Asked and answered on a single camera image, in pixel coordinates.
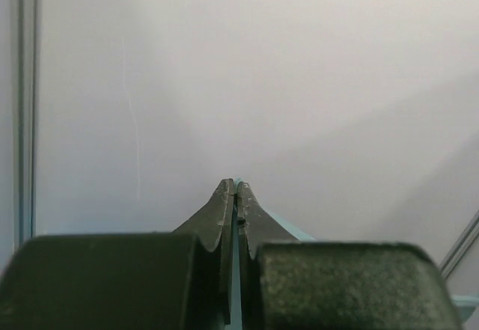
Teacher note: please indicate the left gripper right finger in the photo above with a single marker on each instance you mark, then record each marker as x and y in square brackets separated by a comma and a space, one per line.
[255, 227]

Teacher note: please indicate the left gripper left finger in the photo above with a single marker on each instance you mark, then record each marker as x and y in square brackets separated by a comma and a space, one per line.
[213, 225]

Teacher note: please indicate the grey blue t shirt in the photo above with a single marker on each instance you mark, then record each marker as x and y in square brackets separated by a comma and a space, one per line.
[312, 284]

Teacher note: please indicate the right aluminium frame post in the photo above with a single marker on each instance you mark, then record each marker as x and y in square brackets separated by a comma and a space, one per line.
[460, 248]

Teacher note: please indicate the aluminium frame post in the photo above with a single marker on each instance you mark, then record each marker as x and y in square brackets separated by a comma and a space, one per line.
[24, 72]
[460, 248]

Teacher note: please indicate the left aluminium frame post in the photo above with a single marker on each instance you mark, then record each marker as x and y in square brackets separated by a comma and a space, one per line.
[24, 72]

